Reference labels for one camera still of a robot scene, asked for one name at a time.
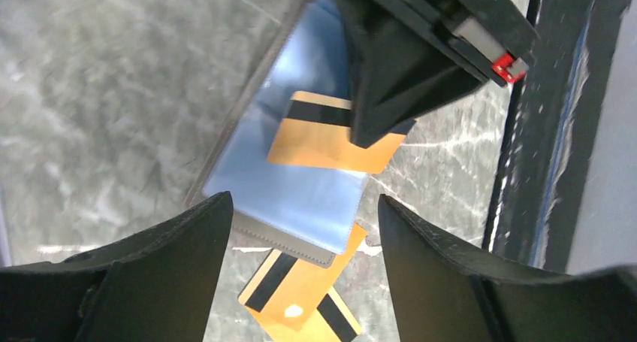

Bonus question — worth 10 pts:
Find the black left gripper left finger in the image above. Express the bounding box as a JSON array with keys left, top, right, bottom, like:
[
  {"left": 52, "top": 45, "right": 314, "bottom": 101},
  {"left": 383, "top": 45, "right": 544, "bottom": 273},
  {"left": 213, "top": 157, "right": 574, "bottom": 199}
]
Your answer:
[{"left": 1, "top": 192, "right": 234, "bottom": 341}]

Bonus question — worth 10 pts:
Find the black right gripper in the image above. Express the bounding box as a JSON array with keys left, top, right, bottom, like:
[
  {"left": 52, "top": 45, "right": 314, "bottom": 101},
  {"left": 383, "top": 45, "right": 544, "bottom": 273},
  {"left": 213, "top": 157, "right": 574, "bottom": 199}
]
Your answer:
[{"left": 336, "top": 0, "right": 538, "bottom": 148}]

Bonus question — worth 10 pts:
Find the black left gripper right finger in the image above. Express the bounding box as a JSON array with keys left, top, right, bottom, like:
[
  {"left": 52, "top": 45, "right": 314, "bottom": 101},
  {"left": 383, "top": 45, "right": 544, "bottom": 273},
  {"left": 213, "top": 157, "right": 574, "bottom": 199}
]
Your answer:
[{"left": 378, "top": 195, "right": 636, "bottom": 341}]

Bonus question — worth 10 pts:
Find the gold card black stripe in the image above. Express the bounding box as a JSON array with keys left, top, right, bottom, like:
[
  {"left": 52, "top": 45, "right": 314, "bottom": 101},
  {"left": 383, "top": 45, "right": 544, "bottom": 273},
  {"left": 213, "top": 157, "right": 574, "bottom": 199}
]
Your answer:
[{"left": 267, "top": 91, "right": 415, "bottom": 174}]

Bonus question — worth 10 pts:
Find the grey card holder blue lining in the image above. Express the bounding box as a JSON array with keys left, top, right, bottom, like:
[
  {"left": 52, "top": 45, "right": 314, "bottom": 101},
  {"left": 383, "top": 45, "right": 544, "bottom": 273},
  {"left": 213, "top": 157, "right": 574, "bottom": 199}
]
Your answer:
[{"left": 185, "top": 0, "right": 416, "bottom": 270}]

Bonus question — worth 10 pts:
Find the gold card under finger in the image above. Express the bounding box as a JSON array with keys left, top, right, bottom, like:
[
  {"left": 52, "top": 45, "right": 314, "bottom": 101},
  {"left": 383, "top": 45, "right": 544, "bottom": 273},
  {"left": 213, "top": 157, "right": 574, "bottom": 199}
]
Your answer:
[{"left": 247, "top": 287, "right": 362, "bottom": 342}]

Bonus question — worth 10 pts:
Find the gold card under holder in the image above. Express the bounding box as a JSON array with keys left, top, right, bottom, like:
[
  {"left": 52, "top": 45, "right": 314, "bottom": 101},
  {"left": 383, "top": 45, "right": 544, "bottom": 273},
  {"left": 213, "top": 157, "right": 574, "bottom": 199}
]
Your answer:
[{"left": 238, "top": 224, "right": 367, "bottom": 331}]

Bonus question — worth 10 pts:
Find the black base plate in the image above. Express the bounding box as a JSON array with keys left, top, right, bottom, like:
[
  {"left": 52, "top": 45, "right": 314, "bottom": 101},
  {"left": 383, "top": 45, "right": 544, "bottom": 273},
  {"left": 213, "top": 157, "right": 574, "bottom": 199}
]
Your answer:
[{"left": 482, "top": 0, "right": 632, "bottom": 272}]

